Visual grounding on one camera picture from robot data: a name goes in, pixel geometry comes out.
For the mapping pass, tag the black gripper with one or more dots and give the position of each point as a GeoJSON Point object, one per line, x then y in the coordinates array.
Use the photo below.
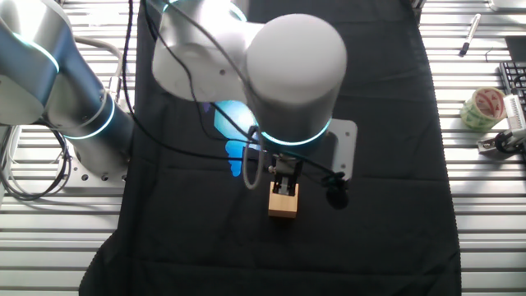
{"type": "Point", "coordinates": [287, 166]}

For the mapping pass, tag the small wooden block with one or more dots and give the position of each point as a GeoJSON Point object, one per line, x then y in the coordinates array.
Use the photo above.
{"type": "Point", "coordinates": [283, 207]}

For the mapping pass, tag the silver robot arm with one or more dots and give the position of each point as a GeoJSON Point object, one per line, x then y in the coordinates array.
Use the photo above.
{"type": "Point", "coordinates": [296, 74]}

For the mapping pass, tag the black cloth with blue print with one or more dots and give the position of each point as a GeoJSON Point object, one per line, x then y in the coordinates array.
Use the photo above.
{"type": "Point", "coordinates": [370, 226]}

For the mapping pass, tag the clear tape roll red print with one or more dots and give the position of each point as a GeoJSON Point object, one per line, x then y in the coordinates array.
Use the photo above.
{"type": "Point", "coordinates": [468, 113]}

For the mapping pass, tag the silver marker pen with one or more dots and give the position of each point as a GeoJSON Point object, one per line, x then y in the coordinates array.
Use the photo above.
{"type": "Point", "coordinates": [470, 35]}

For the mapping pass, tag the small hex key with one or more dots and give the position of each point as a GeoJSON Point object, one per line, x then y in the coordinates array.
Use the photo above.
{"type": "Point", "coordinates": [486, 55]}

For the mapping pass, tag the black keyboard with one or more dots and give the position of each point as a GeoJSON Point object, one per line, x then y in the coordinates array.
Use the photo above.
{"type": "Point", "coordinates": [511, 74]}

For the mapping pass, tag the black flat panel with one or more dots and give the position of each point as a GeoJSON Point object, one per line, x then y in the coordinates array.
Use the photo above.
{"type": "Point", "coordinates": [517, 48]}

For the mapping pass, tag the grey flat device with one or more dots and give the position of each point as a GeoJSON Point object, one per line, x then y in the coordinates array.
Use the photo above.
{"type": "Point", "coordinates": [507, 4]}

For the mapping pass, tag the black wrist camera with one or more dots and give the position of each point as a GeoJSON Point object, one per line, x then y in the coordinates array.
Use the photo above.
{"type": "Point", "coordinates": [337, 197]}

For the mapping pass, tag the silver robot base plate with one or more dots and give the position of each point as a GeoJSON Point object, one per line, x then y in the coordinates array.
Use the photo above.
{"type": "Point", "coordinates": [94, 183]}

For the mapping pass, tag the camera stand with clamp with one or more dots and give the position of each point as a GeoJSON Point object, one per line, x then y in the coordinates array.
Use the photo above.
{"type": "Point", "coordinates": [491, 146]}

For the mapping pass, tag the silver depth camera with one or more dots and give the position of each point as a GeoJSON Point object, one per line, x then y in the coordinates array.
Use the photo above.
{"type": "Point", "coordinates": [515, 115]}

